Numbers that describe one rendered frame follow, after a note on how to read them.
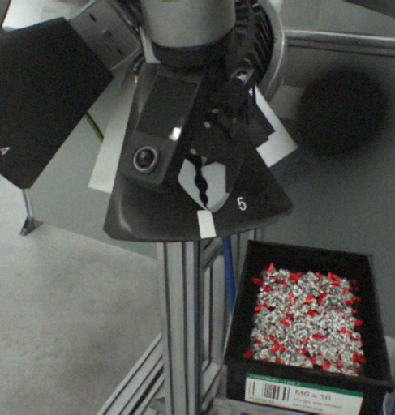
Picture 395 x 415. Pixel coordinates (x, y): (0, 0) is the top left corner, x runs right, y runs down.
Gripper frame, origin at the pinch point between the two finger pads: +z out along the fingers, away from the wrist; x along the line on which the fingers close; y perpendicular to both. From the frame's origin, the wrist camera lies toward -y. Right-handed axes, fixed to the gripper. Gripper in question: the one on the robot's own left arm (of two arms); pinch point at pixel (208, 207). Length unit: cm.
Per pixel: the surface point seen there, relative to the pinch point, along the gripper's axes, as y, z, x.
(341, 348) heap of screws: -4.5, 12.8, -17.3
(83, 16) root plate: 17.3, -11.4, 25.5
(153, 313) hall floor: 35, 115, 54
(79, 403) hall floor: -5, 102, 54
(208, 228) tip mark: -1.3, 2.2, -0.4
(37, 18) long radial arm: 29, -3, 47
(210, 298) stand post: 30, 79, 24
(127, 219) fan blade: -5.0, -0.4, 7.6
